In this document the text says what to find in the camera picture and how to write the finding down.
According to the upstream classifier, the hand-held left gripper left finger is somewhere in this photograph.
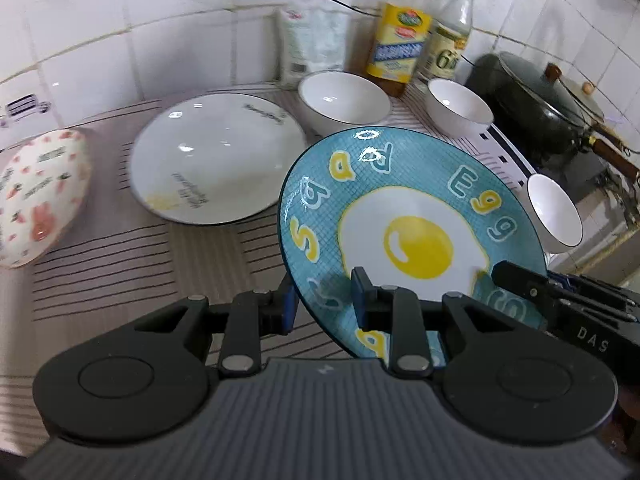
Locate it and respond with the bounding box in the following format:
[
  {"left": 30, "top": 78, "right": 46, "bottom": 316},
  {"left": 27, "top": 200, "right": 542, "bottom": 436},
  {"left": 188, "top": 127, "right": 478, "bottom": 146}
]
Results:
[{"left": 132, "top": 273, "right": 301, "bottom": 380}]

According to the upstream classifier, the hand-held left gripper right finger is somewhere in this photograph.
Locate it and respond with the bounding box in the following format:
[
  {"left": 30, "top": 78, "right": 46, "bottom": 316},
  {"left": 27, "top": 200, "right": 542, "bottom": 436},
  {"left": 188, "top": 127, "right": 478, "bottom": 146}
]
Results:
[{"left": 350, "top": 266, "right": 544, "bottom": 380}]

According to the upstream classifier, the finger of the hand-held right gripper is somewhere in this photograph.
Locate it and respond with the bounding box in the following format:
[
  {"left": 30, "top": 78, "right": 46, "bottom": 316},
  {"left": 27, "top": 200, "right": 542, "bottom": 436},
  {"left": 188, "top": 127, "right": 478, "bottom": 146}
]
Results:
[
  {"left": 491, "top": 260, "right": 553, "bottom": 313},
  {"left": 547, "top": 271, "right": 640, "bottom": 323}
]

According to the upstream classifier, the small white bowl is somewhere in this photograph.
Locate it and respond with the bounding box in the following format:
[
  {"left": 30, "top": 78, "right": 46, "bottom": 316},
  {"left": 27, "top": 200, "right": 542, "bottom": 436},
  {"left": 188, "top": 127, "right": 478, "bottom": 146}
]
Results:
[
  {"left": 525, "top": 173, "right": 584, "bottom": 255},
  {"left": 426, "top": 78, "right": 495, "bottom": 138}
]

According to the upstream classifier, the blue fried egg plate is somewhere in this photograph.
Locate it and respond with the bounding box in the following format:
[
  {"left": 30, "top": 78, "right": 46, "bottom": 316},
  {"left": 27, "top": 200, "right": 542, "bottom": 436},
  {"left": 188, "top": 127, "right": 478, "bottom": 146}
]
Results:
[{"left": 277, "top": 126, "right": 551, "bottom": 361}]

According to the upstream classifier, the striped table mat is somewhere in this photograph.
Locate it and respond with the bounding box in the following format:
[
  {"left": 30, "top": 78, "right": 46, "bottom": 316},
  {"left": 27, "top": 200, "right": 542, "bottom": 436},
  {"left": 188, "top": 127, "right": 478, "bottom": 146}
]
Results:
[{"left": 0, "top": 80, "right": 535, "bottom": 378}]

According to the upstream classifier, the white plate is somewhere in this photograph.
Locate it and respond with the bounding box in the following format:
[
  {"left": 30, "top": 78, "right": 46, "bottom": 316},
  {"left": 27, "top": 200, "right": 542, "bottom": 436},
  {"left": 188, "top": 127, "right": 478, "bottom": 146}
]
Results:
[{"left": 129, "top": 92, "right": 307, "bottom": 226}]

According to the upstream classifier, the dark wok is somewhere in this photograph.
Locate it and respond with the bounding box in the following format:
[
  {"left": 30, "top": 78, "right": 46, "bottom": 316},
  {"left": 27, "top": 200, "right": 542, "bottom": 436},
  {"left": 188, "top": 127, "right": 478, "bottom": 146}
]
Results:
[{"left": 465, "top": 52, "right": 640, "bottom": 181}]

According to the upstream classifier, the large white bowl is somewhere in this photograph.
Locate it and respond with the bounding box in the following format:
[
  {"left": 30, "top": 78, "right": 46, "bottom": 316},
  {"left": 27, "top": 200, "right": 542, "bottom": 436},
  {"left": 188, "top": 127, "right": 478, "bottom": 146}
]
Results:
[{"left": 297, "top": 71, "right": 392, "bottom": 137}]

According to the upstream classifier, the glass wok lid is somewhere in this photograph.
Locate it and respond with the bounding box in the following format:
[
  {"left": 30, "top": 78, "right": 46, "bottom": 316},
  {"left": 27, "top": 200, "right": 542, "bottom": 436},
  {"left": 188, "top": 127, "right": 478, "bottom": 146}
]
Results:
[{"left": 497, "top": 50, "right": 607, "bottom": 122}]

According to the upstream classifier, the yellow label cooking wine bottle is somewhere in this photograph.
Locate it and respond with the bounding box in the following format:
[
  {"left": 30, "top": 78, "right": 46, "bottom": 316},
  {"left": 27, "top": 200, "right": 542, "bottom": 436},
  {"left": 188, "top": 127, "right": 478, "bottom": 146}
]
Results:
[{"left": 364, "top": 0, "right": 436, "bottom": 98}]

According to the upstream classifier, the clear vinegar bottle yellow cap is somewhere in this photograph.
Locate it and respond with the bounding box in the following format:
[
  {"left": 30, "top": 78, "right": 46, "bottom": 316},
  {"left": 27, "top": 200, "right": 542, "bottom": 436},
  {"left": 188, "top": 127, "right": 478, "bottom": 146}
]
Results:
[{"left": 415, "top": 0, "right": 482, "bottom": 83}]

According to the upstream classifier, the white salt bag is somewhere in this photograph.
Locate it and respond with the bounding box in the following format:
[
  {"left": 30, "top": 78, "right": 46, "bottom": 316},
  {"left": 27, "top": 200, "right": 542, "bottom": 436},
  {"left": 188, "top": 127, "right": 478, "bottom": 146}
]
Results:
[{"left": 277, "top": 2, "right": 351, "bottom": 90}]

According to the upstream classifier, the pink printed white bowl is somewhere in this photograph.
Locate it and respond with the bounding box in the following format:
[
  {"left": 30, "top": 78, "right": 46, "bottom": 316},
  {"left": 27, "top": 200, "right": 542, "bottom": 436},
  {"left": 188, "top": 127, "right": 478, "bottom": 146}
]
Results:
[{"left": 0, "top": 127, "right": 92, "bottom": 269}]

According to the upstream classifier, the small wall sticker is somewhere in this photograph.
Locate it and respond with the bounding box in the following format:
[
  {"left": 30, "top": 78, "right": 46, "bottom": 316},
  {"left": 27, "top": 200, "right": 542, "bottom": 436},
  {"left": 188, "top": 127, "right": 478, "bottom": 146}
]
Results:
[{"left": 4, "top": 94, "right": 52, "bottom": 120}]

